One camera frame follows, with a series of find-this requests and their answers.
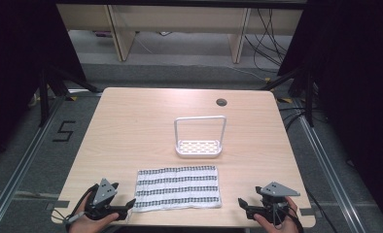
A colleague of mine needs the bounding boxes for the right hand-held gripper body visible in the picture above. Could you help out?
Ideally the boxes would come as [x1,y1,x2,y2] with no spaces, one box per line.
[255,181,301,226]

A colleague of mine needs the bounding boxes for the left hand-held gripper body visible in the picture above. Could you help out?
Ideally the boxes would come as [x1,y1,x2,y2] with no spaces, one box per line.
[84,178,129,221]

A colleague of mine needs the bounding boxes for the striped white dish towel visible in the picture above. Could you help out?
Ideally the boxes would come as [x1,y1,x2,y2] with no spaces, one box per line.
[131,165,223,214]

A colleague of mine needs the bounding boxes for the white towel rack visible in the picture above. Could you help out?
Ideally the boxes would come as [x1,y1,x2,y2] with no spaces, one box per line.
[173,115,227,159]

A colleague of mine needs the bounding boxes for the person's right hand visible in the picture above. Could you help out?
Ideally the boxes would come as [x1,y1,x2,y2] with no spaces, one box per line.
[253,195,301,233]

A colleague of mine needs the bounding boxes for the person's left hand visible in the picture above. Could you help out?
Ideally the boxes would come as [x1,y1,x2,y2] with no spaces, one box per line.
[67,192,120,233]

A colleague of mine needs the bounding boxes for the black metal stand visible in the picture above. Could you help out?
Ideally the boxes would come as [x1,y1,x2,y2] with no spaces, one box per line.
[260,66,317,128]
[37,66,103,128]

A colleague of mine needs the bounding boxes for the black curtain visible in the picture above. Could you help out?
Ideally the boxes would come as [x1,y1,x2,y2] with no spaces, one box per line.
[0,0,87,168]
[276,0,383,224]

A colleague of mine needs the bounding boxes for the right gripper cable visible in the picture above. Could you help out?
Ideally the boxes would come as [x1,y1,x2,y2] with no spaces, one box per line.
[286,201,306,233]

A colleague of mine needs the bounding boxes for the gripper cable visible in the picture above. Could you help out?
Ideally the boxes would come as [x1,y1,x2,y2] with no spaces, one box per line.
[286,201,306,233]
[51,193,93,225]

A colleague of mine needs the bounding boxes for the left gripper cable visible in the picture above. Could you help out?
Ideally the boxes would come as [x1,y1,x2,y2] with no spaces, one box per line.
[51,193,93,225]

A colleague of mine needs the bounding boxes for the black floor cable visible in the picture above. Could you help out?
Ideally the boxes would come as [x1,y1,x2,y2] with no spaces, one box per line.
[304,186,340,233]

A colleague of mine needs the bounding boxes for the aluminium floor rail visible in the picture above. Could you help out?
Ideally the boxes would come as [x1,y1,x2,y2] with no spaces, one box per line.
[296,103,368,233]
[0,95,67,233]

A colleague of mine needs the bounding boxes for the black floor cables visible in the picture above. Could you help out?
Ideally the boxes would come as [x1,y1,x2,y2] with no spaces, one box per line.
[276,96,327,132]

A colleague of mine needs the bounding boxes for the bundle of black cables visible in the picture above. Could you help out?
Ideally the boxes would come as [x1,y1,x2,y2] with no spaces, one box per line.
[243,7,295,73]

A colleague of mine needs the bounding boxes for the light wooden desk frame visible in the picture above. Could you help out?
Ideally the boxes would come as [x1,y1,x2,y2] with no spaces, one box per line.
[55,3,304,64]

